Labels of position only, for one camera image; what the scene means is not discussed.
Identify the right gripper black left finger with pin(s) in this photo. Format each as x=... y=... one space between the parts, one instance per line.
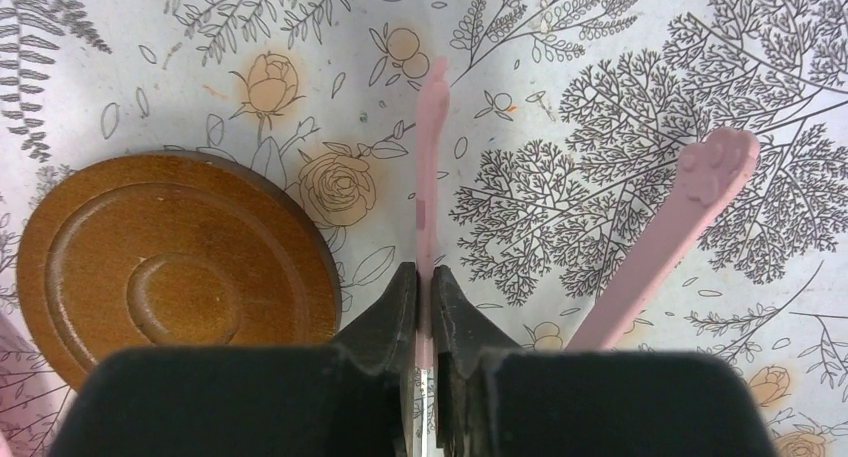
x=376 y=413

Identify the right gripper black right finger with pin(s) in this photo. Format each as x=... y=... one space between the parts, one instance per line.
x=462 y=335

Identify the pink handled metal tongs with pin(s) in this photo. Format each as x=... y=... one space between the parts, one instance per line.
x=709 y=175

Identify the brown wooden saucer far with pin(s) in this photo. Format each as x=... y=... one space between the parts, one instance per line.
x=171 y=248

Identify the floral grey tablecloth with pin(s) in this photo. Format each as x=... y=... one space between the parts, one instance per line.
x=566 y=120

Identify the pink three-tier cake stand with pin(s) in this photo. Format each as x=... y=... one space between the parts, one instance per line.
x=34 y=398

